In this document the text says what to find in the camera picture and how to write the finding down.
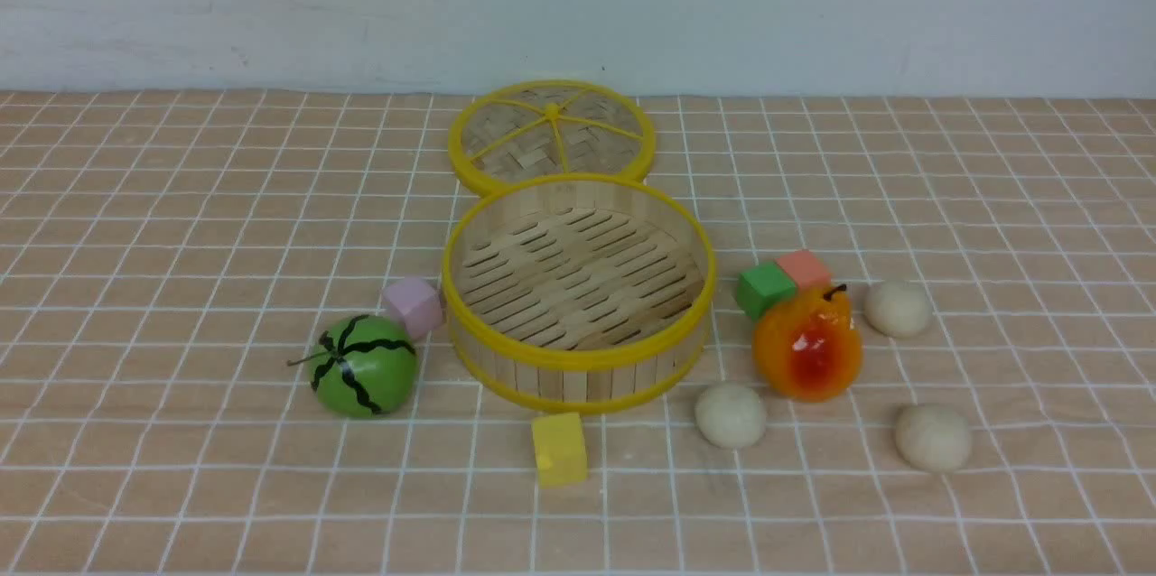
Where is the white bun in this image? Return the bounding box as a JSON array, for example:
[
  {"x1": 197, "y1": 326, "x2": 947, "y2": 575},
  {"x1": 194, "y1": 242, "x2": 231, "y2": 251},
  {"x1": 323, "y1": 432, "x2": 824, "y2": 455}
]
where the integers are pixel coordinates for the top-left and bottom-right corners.
[
  {"x1": 694, "y1": 382, "x2": 768, "y2": 450},
  {"x1": 892, "y1": 404, "x2": 972, "y2": 473},
  {"x1": 864, "y1": 281, "x2": 933, "y2": 339}
]

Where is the yellow bamboo steamer tray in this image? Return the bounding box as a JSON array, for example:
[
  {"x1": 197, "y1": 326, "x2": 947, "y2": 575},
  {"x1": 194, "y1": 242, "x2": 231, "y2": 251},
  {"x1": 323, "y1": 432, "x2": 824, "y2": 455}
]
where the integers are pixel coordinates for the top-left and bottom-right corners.
[{"x1": 442, "y1": 173, "x2": 718, "y2": 415}]

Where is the yellow bamboo steamer lid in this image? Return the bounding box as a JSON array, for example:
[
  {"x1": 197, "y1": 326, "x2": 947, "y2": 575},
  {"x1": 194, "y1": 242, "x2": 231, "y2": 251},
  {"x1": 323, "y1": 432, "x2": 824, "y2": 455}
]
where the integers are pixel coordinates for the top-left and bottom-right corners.
[{"x1": 447, "y1": 79, "x2": 657, "y2": 195}]

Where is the pink cube block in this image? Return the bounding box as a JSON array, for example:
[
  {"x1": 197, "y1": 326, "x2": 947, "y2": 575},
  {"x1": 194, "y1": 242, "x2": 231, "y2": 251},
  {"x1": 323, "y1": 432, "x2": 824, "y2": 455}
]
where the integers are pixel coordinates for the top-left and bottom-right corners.
[{"x1": 381, "y1": 276, "x2": 445, "y2": 339}]

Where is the green cube block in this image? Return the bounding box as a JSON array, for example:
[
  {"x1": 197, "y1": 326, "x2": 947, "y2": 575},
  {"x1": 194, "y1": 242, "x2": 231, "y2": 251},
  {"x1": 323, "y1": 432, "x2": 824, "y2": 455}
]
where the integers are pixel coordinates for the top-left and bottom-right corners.
[{"x1": 734, "y1": 263, "x2": 796, "y2": 322}]

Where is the yellow cube block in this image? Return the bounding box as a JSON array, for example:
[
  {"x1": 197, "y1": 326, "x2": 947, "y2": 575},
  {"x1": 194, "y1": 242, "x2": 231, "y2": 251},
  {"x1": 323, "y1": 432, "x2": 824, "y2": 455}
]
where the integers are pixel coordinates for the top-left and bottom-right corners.
[{"x1": 531, "y1": 412, "x2": 590, "y2": 488}]

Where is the salmon cube block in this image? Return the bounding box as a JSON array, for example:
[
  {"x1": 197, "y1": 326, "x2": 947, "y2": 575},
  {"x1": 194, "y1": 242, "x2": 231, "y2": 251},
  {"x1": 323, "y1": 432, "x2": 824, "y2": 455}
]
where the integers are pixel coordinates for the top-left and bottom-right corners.
[{"x1": 775, "y1": 248, "x2": 833, "y2": 291}]

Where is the green toy watermelon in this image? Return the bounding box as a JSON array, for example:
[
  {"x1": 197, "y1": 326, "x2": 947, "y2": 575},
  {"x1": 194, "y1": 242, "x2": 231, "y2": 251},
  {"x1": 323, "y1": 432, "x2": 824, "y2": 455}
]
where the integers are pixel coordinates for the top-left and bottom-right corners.
[{"x1": 286, "y1": 313, "x2": 418, "y2": 418}]

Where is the orange toy pear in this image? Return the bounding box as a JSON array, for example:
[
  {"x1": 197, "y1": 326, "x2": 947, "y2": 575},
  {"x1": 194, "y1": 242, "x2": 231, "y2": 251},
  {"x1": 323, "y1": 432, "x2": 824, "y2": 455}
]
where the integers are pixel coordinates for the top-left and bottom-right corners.
[{"x1": 753, "y1": 283, "x2": 864, "y2": 403}]

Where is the checkered orange tablecloth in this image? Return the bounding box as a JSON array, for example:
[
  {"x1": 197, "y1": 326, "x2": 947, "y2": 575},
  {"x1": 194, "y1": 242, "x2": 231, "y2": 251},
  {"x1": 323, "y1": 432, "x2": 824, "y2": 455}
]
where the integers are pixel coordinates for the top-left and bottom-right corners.
[{"x1": 1, "y1": 90, "x2": 1155, "y2": 575}]

